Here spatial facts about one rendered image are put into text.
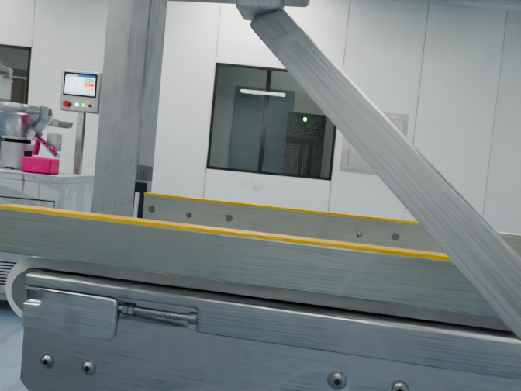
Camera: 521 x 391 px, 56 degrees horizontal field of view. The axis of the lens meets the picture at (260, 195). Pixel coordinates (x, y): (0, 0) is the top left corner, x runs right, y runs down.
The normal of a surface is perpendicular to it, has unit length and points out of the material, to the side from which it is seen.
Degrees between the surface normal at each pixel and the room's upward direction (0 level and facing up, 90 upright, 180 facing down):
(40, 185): 90
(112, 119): 90
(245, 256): 90
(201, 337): 90
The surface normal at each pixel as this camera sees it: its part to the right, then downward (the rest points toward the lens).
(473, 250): -0.66, -0.07
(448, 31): -0.01, 0.05
